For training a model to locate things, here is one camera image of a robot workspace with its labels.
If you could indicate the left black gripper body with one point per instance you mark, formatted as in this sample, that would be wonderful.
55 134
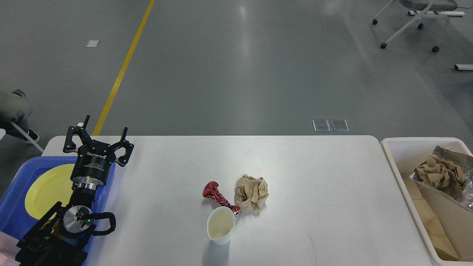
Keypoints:
92 166

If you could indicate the yellow plastic plate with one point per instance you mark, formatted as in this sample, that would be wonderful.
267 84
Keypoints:
52 186

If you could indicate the brown paper ball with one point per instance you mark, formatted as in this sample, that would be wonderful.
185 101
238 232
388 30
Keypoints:
251 193

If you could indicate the paper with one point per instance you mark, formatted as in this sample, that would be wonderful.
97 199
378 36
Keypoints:
441 174

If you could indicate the aluminium foil tray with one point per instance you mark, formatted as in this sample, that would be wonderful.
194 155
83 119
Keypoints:
462 198

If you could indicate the large brown paper bag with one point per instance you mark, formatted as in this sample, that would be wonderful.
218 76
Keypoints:
424 210

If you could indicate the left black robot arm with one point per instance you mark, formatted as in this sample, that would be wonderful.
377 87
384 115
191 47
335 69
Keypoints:
62 233

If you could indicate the black white sneaker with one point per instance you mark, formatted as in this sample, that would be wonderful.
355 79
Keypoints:
33 136

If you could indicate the person leg in jeans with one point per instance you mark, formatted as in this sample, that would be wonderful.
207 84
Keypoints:
14 108

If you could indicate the blue plastic tray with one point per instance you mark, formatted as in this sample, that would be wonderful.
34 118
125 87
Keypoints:
15 221

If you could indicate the red foil wrapper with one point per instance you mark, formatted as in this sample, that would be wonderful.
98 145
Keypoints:
211 191

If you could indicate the white paper cup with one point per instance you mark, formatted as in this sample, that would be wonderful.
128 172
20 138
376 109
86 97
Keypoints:
220 224

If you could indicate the left floor outlet plate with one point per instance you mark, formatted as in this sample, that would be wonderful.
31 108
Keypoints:
321 125

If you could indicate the floor outlet plate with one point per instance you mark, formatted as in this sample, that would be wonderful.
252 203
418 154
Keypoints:
321 125
340 125

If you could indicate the right floor outlet plate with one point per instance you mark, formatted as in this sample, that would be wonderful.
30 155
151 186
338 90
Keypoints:
340 125

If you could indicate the white plastic bin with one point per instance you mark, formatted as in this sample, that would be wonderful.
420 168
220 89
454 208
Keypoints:
404 154

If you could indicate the office chair with castors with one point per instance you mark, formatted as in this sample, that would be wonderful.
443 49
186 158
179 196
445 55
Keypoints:
426 9

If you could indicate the white bar on floor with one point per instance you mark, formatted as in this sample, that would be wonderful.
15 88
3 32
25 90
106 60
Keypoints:
463 67

